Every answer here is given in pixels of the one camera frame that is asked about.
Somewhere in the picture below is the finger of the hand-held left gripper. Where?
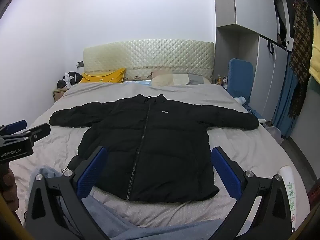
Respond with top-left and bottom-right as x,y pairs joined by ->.
0,120 -> 27,137
15,123 -> 51,142

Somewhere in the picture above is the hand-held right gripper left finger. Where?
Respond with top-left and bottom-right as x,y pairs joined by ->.
25,146 -> 112,240

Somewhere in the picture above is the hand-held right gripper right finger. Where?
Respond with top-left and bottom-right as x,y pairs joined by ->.
211,146 -> 297,240

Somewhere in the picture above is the black puffer jacket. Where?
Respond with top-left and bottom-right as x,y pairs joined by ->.
49,94 -> 260,203

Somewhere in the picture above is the blue clothes pile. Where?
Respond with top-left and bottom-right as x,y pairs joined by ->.
244,104 -> 261,118

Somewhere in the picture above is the person's left hand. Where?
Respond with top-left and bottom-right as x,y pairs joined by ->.
2,166 -> 19,212

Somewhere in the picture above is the wooden nightstand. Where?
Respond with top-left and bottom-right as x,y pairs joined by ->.
52,87 -> 69,103

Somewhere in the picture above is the person's blue-grey trouser leg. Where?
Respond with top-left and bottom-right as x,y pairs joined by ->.
29,166 -> 225,240

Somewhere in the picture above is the black bag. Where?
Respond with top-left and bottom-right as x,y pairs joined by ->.
57,72 -> 84,89

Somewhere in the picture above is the clear plastic container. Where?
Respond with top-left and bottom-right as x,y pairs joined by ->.
265,126 -> 283,143

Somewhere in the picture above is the white roll with green print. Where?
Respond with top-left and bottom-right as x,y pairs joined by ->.
278,165 -> 298,230

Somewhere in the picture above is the bed with grey sheet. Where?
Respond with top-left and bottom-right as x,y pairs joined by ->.
10,80 -> 312,240

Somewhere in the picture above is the yellow pillow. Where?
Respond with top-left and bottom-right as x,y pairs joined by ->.
79,67 -> 126,84

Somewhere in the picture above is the blue curtain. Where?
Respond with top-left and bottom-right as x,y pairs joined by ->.
271,52 -> 300,138

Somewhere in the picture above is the blue padded board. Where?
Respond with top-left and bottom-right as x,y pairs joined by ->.
226,58 -> 254,101

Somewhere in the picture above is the grey pillow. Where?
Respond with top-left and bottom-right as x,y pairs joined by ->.
187,74 -> 209,85

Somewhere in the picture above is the light blue bed sheet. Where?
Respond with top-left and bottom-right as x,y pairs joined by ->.
124,79 -> 153,86

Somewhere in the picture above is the cream folded towel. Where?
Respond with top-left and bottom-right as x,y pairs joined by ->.
172,74 -> 191,86

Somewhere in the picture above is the beige pillow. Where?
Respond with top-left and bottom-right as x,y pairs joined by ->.
151,71 -> 175,87

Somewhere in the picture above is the cream quilted headboard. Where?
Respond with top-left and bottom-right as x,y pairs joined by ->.
83,39 -> 215,83

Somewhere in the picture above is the yellow hanging garment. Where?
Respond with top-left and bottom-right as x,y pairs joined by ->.
309,12 -> 320,83

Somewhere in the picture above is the brown houndstooth garment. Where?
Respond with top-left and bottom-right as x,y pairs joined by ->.
289,0 -> 314,117

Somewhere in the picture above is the grey wardrobe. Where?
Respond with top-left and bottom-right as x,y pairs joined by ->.
212,0 -> 295,122

